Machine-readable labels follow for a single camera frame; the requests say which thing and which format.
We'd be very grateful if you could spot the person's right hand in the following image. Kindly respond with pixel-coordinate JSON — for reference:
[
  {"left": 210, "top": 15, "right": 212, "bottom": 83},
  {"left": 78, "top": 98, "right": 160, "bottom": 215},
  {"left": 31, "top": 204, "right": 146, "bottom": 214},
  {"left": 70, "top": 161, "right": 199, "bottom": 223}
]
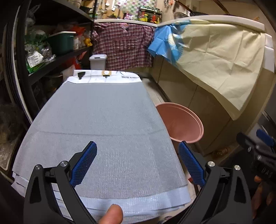
[{"left": 251, "top": 175, "right": 274, "bottom": 219}]

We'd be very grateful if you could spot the red plaid shirt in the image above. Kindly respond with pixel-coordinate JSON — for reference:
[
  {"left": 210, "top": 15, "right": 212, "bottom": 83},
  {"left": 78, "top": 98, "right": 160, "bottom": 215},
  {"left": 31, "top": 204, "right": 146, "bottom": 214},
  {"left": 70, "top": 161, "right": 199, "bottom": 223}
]
[{"left": 92, "top": 22, "right": 155, "bottom": 70}]

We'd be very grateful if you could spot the black shelf unit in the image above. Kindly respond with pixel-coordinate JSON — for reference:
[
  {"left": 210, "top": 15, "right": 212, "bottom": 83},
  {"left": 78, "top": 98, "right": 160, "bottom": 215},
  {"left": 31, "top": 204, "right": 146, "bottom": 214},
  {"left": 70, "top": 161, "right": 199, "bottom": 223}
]
[{"left": 14, "top": 1, "right": 95, "bottom": 118}]

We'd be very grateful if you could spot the green plastic container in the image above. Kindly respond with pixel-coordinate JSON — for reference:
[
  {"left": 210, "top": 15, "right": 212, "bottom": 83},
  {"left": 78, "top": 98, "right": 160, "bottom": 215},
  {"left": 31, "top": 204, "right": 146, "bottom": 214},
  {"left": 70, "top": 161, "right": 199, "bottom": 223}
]
[{"left": 47, "top": 31, "right": 76, "bottom": 55}]

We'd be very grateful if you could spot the blue beige cloth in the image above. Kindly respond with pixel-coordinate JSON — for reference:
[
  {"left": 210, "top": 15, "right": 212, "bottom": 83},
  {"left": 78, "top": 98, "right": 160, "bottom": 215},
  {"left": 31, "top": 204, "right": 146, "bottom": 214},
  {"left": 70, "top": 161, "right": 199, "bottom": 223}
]
[{"left": 148, "top": 22, "right": 266, "bottom": 120}]

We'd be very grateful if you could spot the grey table mat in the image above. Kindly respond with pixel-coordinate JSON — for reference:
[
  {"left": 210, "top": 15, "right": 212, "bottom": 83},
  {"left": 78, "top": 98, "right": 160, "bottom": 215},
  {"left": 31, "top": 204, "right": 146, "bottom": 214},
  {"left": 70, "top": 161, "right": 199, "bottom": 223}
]
[{"left": 12, "top": 82, "right": 191, "bottom": 223}]

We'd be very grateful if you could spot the black spice rack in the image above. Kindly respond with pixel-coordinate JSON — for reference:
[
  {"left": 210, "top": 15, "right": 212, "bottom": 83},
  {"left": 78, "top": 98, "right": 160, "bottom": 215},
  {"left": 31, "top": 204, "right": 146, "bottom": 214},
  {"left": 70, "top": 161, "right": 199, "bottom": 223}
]
[{"left": 137, "top": 7, "right": 162, "bottom": 24}]

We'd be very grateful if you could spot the white small trash bin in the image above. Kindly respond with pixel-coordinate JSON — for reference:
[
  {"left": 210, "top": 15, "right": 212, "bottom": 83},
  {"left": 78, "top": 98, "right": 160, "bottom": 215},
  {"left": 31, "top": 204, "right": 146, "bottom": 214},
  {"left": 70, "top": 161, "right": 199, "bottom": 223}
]
[{"left": 89, "top": 54, "right": 107, "bottom": 70}]

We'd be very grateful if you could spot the person's left thumb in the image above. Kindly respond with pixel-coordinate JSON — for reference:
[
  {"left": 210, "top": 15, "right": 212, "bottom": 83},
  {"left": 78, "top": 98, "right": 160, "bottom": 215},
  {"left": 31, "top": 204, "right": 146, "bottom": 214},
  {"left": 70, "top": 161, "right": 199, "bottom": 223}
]
[{"left": 98, "top": 204, "right": 123, "bottom": 224}]

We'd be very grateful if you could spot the green white bag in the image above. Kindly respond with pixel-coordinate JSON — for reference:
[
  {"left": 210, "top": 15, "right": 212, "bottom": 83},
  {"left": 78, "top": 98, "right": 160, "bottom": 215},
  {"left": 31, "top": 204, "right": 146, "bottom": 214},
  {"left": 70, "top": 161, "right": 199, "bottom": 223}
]
[{"left": 24, "top": 44, "right": 45, "bottom": 73}]

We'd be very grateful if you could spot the pink plastic basin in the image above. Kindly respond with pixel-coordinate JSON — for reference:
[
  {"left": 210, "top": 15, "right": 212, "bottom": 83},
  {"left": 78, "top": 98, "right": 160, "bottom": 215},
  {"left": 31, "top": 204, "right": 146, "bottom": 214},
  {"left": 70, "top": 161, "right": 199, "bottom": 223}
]
[{"left": 156, "top": 102, "right": 204, "bottom": 143}]

